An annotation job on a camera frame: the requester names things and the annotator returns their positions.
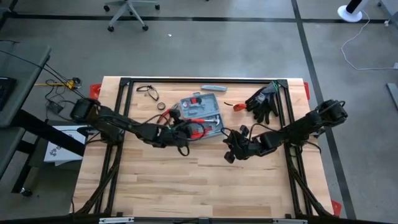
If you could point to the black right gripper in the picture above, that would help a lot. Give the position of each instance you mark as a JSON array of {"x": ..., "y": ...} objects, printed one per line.
[{"x": 267, "y": 143}]

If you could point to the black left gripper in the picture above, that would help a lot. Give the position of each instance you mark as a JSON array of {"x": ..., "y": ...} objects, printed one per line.
[{"x": 160, "y": 138}]

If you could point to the grey plastic tool case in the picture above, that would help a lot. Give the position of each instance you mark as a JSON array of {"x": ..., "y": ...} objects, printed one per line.
[{"x": 208, "y": 105}]

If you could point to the black tape roll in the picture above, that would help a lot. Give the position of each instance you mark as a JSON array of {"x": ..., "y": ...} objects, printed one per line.
[{"x": 157, "y": 106}]

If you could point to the red triangular tool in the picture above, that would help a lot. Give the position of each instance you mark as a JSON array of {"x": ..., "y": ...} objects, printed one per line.
[{"x": 240, "y": 107}]

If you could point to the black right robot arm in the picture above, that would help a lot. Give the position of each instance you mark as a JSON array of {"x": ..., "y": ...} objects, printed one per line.
[{"x": 298, "y": 126}]

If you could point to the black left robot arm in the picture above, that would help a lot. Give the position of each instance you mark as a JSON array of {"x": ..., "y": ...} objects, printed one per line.
[{"x": 143, "y": 130}]

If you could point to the red item with white print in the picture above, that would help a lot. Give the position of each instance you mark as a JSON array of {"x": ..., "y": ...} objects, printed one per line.
[{"x": 196, "y": 100}]

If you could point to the black safety glasses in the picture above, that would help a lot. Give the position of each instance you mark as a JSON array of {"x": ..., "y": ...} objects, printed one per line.
[{"x": 152, "y": 93}]

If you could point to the grey utility knife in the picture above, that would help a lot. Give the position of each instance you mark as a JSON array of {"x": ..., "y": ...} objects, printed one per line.
[{"x": 214, "y": 88}]

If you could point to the black work glove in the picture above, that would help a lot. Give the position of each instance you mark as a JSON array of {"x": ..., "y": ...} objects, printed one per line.
[
  {"x": 269, "y": 105},
  {"x": 258, "y": 99}
]

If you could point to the red corner clamp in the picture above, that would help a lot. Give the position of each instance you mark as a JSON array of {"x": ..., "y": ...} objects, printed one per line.
[
  {"x": 336, "y": 208},
  {"x": 95, "y": 91},
  {"x": 307, "y": 90}
]

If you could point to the white printed box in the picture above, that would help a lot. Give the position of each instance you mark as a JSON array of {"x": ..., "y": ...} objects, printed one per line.
[{"x": 62, "y": 146}]

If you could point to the black power brick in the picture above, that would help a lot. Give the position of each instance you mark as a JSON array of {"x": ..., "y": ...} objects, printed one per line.
[{"x": 55, "y": 107}]

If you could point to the grey office chair base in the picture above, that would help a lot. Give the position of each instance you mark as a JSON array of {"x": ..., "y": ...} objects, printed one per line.
[{"x": 130, "y": 4}]

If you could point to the black desk leg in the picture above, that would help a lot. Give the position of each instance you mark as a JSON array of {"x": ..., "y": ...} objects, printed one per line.
[{"x": 46, "y": 132}]

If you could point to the grey desk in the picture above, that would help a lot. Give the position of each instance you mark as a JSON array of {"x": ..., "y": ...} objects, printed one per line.
[{"x": 25, "y": 93}]

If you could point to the white round stand base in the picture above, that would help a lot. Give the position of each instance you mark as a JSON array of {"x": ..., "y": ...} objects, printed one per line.
[{"x": 349, "y": 14}]

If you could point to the black keyboard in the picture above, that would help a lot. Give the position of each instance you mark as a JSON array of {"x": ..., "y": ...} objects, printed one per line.
[{"x": 6, "y": 91}]

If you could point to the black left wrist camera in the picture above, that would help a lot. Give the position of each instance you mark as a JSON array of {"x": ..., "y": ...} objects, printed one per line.
[{"x": 175, "y": 132}]

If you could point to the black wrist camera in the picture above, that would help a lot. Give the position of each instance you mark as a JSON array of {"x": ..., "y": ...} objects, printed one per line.
[
  {"x": 175, "y": 132},
  {"x": 248, "y": 143}
]

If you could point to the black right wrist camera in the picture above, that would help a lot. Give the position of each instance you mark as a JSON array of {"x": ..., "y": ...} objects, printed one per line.
[{"x": 248, "y": 143}]

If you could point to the black aluminium table frame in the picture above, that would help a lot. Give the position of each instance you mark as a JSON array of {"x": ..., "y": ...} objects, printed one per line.
[{"x": 202, "y": 80}]

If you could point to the silver bracket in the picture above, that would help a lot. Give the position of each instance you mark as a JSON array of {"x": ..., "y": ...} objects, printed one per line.
[
  {"x": 289, "y": 221},
  {"x": 116, "y": 220}
]

